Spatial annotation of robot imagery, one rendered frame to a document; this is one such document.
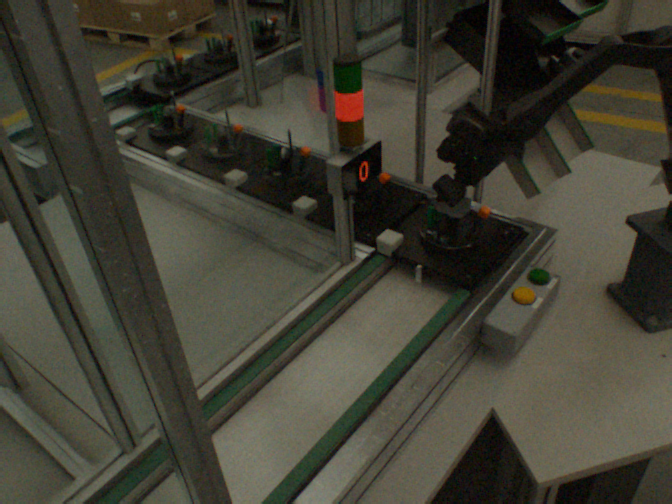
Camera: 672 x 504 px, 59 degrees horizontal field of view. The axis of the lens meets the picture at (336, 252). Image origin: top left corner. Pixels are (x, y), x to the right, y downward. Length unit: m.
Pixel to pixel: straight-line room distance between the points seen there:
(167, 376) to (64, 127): 0.21
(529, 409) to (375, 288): 0.40
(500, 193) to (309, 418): 0.92
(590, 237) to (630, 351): 0.38
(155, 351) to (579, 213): 1.38
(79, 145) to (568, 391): 1.03
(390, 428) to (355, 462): 0.08
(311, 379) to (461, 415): 0.28
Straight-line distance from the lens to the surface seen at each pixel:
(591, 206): 1.73
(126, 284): 0.41
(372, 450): 0.99
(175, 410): 0.50
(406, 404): 1.04
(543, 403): 1.20
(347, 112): 1.08
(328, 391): 1.11
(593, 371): 1.28
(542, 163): 1.55
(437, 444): 1.12
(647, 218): 1.35
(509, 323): 1.19
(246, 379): 1.12
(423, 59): 1.46
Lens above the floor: 1.78
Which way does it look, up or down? 38 degrees down
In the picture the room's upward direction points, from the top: 5 degrees counter-clockwise
